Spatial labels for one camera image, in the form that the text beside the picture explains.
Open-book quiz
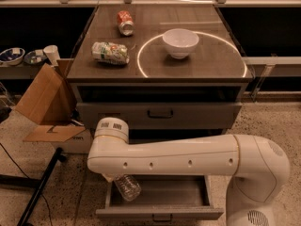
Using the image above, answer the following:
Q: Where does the clear plastic water bottle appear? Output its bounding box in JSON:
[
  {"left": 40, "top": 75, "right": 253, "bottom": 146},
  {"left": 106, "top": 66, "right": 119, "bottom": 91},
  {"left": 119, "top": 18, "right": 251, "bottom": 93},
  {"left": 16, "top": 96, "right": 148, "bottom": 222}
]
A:
[{"left": 114, "top": 175, "right": 141, "bottom": 202}]

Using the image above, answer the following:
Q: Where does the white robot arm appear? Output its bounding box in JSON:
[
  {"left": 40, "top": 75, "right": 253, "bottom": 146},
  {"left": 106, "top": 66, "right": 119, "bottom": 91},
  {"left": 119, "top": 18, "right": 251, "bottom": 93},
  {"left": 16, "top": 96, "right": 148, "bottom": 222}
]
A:
[{"left": 87, "top": 118, "right": 290, "bottom": 226}]

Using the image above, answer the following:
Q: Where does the top grey drawer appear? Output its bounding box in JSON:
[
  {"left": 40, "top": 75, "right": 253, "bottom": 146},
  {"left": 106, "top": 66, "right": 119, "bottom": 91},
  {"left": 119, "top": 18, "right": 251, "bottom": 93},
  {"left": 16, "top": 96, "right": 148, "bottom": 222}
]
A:
[{"left": 77, "top": 103, "right": 242, "bottom": 130}]

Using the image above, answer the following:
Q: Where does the grey drawer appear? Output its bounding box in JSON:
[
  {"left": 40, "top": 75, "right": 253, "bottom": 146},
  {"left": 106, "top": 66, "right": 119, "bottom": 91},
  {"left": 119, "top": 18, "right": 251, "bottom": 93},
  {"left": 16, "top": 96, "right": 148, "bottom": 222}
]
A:
[
  {"left": 96, "top": 175, "right": 224, "bottom": 223},
  {"left": 77, "top": 103, "right": 242, "bottom": 130}
]

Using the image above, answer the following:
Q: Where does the grey drawer cabinet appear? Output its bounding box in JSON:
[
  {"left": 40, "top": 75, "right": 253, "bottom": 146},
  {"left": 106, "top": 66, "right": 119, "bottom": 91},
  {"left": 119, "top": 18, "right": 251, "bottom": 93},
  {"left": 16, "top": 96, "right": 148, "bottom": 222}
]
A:
[{"left": 66, "top": 3, "right": 254, "bottom": 226}]

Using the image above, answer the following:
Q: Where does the bottom grey drawer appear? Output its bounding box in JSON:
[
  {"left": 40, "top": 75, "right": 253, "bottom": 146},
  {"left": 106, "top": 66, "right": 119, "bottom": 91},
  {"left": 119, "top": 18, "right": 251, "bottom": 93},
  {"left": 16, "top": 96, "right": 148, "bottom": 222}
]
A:
[{"left": 96, "top": 175, "right": 224, "bottom": 223}]

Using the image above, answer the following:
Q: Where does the green white crushed can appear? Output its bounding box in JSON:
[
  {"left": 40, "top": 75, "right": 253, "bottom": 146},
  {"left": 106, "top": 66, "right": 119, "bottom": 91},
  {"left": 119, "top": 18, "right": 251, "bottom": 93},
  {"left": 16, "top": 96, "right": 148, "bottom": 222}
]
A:
[{"left": 91, "top": 42, "right": 130, "bottom": 65}]

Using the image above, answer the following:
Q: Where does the red soda can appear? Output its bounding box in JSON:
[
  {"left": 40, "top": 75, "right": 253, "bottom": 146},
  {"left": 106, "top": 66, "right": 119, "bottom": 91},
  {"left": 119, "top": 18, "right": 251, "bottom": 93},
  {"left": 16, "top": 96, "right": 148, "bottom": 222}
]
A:
[{"left": 117, "top": 10, "right": 135, "bottom": 36}]

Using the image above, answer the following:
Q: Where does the brown cardboard box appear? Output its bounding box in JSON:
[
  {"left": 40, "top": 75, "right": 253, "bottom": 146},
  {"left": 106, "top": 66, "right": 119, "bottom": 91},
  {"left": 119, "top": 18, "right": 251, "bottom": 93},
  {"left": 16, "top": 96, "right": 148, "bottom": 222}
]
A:
[{"left": 15, "top": 64, "right": 92, "bottom": 154}]

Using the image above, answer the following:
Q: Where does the white paper cup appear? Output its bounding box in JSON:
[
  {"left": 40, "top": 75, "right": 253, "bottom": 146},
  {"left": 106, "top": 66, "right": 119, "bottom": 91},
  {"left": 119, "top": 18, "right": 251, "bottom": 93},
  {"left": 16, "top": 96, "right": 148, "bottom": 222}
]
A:
[{"left": 43, "top": 45, "right": 60, "bottom": 65}]

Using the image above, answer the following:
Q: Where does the blue white bowl right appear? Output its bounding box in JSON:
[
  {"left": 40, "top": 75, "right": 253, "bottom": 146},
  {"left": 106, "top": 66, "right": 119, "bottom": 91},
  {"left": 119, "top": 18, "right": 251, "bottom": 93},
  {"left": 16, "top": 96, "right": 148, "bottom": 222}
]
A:
[{"left": 24, "top": 49, "right": 47, "bottom": 65}]

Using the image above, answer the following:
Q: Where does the blue white bowl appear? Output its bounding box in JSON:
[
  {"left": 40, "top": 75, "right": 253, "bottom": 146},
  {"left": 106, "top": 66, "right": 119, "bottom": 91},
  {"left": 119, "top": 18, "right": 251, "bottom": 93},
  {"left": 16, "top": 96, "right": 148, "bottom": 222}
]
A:
[
  {"left": 0, "top": 47, "right": 25, "bottom": 66},
  {"left": 24, "top": 49, "right": 47, "bottom": 65}
]

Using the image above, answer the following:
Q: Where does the black stand leg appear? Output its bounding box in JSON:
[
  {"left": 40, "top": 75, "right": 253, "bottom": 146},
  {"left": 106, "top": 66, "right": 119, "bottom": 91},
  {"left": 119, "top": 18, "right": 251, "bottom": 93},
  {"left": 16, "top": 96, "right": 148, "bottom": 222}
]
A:
[{"left": 0, "top": 148, "right": 66, "bottom": 226}]

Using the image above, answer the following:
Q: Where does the blue white bowl left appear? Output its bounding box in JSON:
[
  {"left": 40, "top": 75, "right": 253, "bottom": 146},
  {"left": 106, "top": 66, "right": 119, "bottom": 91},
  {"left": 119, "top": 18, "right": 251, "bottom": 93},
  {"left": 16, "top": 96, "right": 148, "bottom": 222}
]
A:
[{"left": 0, "top": 47, "right": 25, "bottom": 66}]

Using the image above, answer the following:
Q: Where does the black floor cable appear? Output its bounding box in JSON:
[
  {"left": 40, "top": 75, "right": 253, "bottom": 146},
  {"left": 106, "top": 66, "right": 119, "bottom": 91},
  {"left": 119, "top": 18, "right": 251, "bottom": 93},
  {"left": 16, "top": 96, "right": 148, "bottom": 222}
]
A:
[{"left": 0, "top": 141, "right": 55, "bottom": 226}]

